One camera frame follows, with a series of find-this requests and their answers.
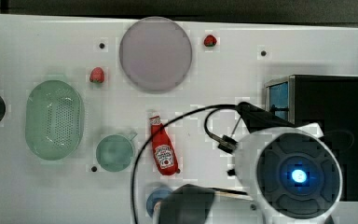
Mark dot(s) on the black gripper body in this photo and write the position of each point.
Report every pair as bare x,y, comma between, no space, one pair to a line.
257,119

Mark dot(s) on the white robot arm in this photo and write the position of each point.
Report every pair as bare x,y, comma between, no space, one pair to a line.
290,176

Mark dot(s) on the grey round plate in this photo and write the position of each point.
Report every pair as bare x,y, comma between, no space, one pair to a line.
155,54

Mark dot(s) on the green measuring cup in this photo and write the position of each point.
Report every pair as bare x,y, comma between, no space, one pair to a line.
115,152

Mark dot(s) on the small red strawberry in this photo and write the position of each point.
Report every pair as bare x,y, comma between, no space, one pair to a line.
210,41

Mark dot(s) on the large pink strawberry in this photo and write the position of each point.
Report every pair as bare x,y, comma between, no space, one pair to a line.
97,75

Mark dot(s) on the red ketchup bottle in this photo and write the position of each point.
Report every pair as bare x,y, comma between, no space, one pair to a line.
163,152

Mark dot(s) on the blue bowl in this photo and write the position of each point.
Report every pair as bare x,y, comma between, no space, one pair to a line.
156,196

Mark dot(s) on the black toaster oven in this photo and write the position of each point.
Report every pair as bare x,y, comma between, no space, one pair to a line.
332,102

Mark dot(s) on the oven door with black handle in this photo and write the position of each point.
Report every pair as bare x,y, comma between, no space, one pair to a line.
277,98

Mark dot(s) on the green perforated colander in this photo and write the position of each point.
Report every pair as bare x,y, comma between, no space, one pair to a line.
54,120

